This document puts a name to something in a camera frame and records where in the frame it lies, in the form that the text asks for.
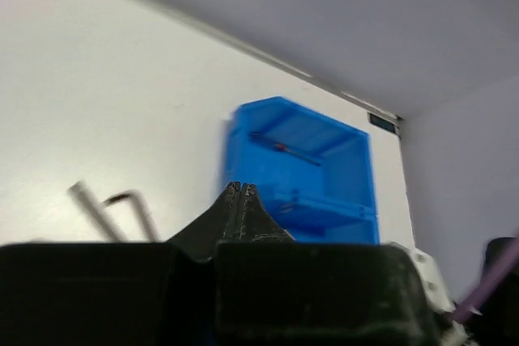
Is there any blue-handled screwdriver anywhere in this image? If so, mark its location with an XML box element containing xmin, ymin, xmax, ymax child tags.
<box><xmin>249</xmin><ymin>132</ymin><xmax>321</xmax><ymax>166</ymax></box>

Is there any blue three-compartment bin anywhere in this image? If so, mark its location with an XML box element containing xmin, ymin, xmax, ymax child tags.
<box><xmin>221</xmin><ymin>96</ymin><xmax>380</xmax><ymax>245</ymax></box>

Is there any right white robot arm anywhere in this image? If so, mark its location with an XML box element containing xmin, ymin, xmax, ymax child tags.
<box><xmin>390</xmin><ymin>242</ymin><xmax>518</xmax><ymax>345</ymax></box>

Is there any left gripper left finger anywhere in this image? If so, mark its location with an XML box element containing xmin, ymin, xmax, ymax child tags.
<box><xmin>169</xmin><ymin>182</ymin><xmax>242</xmax><ymax>261</ymax></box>

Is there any large brown hex key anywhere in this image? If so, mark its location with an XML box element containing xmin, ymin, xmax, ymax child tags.
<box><xmin>102</xmin><ymin>190</ymin><xmax>159</xmax><ymax>241</ymax></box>

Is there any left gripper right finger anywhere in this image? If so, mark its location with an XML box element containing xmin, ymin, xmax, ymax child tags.
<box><xmin>238</xmin><ymin>184</ymin><xmax>294</xmax><ymax>243</ymax></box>

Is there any right dark corner label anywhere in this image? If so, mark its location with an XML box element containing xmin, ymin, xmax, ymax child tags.
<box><xmin>368</xmin><ymin>113</ymin><xmax>399</xmax><ymax>135</ymax></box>

